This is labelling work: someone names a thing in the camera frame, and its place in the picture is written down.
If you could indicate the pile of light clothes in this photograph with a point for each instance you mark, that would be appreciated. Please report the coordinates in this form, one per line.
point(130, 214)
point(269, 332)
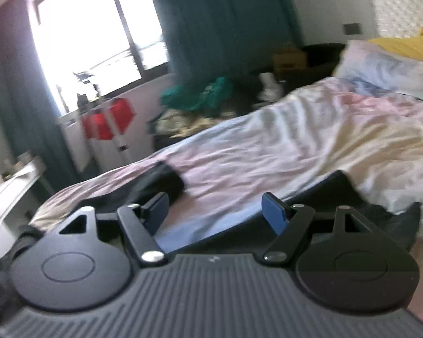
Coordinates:
point(186, 123)

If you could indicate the pile of green clothes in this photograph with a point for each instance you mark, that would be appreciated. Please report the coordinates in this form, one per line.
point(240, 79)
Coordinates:
point(195, 95)

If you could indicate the window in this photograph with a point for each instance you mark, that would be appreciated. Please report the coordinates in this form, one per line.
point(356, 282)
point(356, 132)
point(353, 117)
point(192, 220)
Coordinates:
point(91, 35)

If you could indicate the black garment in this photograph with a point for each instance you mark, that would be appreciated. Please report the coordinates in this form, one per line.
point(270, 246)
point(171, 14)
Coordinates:
point(162, 183)

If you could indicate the white cabinet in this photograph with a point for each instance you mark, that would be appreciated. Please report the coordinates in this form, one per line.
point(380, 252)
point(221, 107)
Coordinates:
point(102, 148)

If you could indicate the white tufted headboard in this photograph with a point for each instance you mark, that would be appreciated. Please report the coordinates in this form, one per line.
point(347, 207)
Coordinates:
point(402, 10)

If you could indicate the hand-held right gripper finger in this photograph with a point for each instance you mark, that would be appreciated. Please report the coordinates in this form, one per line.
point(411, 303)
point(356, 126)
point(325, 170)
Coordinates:
point(158, 207)

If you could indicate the teal curtain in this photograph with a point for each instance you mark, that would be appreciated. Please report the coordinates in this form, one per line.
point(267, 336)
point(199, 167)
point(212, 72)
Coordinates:
point(17, 98)
point(218, 21)

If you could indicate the pastel tie-dye duvet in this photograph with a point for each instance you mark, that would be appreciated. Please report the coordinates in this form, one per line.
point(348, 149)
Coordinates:
point(268, 141)

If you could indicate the grey wall switch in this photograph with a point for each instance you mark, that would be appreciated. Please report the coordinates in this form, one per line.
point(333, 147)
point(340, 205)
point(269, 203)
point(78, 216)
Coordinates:
point(351, 28)

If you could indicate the pastel tie-dye pillow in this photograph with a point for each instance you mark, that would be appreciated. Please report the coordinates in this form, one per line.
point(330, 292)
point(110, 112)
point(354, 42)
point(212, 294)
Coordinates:
point(377, 65)

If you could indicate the white desk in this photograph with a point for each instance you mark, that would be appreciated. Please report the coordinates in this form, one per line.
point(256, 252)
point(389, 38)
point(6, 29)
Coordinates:
point(7, 197)

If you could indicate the brown box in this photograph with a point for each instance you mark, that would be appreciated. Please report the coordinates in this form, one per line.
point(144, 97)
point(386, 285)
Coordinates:
point(289, 58)

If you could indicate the yellow blanket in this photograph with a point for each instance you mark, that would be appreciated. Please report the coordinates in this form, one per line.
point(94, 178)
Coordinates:
point(409, 46)

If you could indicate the white cloth item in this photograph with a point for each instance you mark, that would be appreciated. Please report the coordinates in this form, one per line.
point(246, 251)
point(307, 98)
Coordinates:
point(268, 85)

